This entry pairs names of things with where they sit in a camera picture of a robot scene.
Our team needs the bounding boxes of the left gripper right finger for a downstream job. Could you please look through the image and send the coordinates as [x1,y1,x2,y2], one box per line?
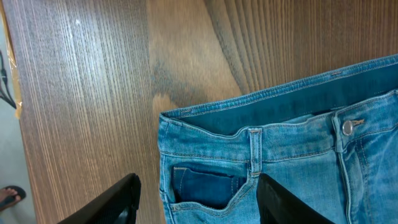
[256,173,332,224]

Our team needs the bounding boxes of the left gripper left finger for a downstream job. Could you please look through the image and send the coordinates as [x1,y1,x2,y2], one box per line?
[60,173,141,224]

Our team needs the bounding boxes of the light blue jeans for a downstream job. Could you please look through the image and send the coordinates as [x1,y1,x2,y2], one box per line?
[158,55,397,223]

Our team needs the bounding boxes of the foot in sandal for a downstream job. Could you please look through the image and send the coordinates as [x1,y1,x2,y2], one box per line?
[1,185,26,211]

